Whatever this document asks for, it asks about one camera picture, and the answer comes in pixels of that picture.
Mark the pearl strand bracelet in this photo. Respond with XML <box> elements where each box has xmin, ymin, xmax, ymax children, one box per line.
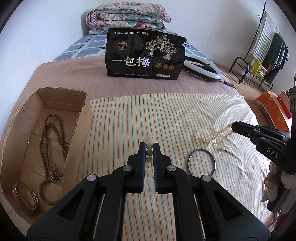
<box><xmin>203</xmin><ymin>123</ymin><xmax>233</xmax><ymax>153</ymax></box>

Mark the thin blue bangle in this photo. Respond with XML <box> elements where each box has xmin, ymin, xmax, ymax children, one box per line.
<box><xmin>187</xmin><ymin>148</ymin><xmax>216</xmax><ymax>177</ymax></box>

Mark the cream bead bracelet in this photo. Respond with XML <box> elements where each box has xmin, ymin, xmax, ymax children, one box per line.
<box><xmin>144</xmin><ymin>133</ymin><xmax>155</xmax><ymax>174</ymax></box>

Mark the orange box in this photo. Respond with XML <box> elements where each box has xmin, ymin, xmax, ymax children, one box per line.
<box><xmin>255</xmin><ymin>90</ymin><xmax>292</xmax><ymax>133</ymax></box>

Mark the white work glove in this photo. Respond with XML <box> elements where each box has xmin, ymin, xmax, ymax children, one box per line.
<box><xmin>261</xmin><ymin>162</ymin><xmax>295</xmax><ymax>214</ymax></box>

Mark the black clothes rack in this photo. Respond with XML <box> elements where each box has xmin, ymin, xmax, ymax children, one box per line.
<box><xmin>228</xmin><ymin>6</ymin><xmax>281</xmax><ymax>90</ymax></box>

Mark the yellow striped towel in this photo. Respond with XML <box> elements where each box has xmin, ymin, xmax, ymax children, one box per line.
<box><xmin>4</xmin><ymin>92</ymin><xmax>273</xmax><ymax>241</ymax></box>

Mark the cardboard box tray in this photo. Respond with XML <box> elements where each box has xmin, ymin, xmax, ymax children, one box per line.
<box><xmin>1</xmin><ymin>87</ymin><xmax>93</xmax><ymax>213</ymax></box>

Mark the striped hanging towel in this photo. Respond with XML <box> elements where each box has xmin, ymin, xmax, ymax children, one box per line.
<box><xmin>249</xmin><ymin>12</ymin><xmax>276</xmax><ymax>62</ymax></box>

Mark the pink brown blanket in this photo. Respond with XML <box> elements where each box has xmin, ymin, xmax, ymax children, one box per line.
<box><xmin>1</xmin><ymin>56</ymin><xmax>238</xmax><ymax>133</ymax></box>

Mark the black snack bag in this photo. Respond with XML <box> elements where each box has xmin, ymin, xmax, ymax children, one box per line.
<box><xmin>105</xmin><ymin>28</ymin><xmax>187</xmax><ymax>80</ymax></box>

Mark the blue checked bed sheet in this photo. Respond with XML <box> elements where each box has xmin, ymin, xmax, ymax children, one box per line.
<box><xmin>54</xmin><ymin>32</ymin><xmax>211</xmax><ymax>62</ymax></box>

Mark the folded floral quilt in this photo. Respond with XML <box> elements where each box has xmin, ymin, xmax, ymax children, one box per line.
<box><xmin>86</xmin><ymin>1</ymin><xmax>171</xmax><ymax>31</ymax></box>

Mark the pink strap wristwatch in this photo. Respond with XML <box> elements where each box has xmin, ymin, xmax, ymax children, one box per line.
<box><xmin>11</xmin><ymin>181</ymin><xmax>39</xmax><ymax>216</ymax></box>

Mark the long brown bead necklace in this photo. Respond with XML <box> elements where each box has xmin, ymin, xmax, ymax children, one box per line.
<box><xmin>38</xmin><ymin>112</ymin><xmax>69</xmax><ymax>206</ymax></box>

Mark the white ring light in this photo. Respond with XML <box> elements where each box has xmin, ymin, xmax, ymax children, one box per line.
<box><xmin>183</xmin><ymin>49</ymin><xmax>222</xmax><ymax>82</ymax></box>

